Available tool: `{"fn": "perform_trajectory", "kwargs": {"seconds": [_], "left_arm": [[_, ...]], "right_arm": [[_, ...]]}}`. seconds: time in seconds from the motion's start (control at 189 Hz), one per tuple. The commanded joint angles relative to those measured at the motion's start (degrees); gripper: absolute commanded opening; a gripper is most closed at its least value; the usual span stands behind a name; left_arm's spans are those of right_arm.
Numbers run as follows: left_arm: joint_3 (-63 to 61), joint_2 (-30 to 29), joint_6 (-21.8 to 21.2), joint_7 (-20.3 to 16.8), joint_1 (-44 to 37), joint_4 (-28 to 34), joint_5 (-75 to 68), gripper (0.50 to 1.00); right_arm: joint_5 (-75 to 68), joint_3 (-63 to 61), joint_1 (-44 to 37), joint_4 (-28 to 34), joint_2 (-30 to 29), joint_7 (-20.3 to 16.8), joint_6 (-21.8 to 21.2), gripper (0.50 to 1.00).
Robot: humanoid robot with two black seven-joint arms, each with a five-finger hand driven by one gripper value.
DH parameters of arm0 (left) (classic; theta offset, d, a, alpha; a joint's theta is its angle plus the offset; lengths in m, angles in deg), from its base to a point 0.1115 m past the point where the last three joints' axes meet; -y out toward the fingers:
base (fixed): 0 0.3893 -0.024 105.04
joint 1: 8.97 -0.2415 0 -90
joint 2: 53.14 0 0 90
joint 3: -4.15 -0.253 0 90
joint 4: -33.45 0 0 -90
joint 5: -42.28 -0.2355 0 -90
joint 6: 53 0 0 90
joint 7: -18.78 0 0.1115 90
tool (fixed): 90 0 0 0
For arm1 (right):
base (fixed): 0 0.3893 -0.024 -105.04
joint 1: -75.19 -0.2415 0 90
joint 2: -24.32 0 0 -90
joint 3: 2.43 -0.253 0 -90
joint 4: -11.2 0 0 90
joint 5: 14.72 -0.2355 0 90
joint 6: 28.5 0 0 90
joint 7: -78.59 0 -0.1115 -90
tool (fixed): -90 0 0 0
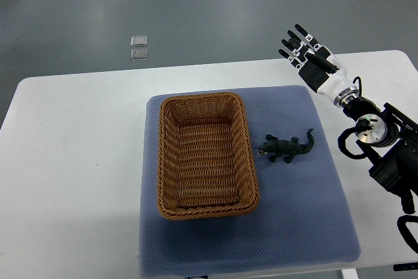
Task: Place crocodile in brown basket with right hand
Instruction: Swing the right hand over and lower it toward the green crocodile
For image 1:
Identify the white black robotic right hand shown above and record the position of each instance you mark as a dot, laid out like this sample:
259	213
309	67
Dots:
319	68

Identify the dark green toy crocodile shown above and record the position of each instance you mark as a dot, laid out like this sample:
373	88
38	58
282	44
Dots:
289	148

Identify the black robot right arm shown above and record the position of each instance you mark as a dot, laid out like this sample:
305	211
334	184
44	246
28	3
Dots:
388	139

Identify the brown wicker basket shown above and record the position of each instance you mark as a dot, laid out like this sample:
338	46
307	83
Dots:
205	164

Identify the blue quilted mat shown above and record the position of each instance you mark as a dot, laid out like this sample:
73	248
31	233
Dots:
302	218

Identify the lower metal floor plate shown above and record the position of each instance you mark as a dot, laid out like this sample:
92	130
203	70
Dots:
139	54

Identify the metal floor plate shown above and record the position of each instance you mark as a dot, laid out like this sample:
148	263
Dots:
139	54
139	40

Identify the upper metal floor plate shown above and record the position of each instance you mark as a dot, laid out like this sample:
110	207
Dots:
139	40

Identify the black table control panel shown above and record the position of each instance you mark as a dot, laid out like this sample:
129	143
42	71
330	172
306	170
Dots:
405	267

